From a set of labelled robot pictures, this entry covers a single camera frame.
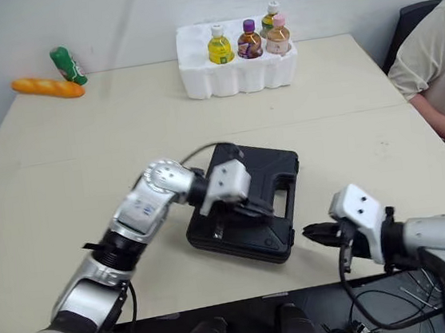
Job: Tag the green drink bottle white cap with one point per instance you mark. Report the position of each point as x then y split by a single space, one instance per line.
270 18

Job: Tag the brown drink bottle purple cap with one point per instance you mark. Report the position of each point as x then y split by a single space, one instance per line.
249 43

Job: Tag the yellow drink bottle white cap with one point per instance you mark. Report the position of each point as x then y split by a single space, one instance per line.
220 48

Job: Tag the person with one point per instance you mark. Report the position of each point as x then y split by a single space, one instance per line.
432 66

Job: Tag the toy bread loaf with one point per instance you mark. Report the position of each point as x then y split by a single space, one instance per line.
48 87

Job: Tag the white foam box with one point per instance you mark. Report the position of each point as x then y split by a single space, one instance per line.
236 76

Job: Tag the black chair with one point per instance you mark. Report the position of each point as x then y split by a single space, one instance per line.
400 33

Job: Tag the green can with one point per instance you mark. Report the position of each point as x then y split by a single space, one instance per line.
68 65

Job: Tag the pink drink bottle pink cap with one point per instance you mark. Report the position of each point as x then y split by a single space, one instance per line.
278 37

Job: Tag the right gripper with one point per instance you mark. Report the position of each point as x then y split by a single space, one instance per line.
358 245

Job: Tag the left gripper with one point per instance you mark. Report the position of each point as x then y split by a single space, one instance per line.
247 210

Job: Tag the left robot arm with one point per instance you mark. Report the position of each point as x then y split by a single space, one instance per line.
147 207

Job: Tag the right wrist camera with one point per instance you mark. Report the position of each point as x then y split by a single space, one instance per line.
356 211

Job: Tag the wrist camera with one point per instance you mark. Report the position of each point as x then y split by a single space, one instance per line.
228 182
356 211

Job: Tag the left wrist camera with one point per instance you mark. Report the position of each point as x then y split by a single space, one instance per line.
228 182

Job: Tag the black tool case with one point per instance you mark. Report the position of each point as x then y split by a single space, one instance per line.
264 178

